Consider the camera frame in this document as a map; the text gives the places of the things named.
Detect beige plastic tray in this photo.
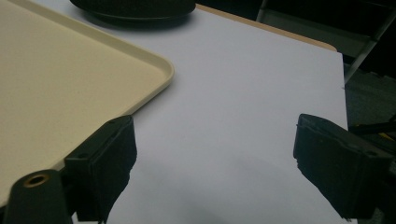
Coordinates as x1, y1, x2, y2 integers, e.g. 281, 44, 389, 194
0, 0, 176, 208

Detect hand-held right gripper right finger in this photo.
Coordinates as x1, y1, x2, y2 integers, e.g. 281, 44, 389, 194
292, 113, 394, 220

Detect grey metal stand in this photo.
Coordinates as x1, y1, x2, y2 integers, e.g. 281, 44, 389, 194
255, 0, 396, 85

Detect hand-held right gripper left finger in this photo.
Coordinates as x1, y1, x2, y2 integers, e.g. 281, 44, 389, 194
64, 115, 138, 224

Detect black and yellow cable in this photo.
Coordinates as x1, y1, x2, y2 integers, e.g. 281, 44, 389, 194
348, 115, 396, 143

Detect black round dish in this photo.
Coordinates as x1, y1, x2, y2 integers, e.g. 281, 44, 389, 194
69, 0, 197, 22

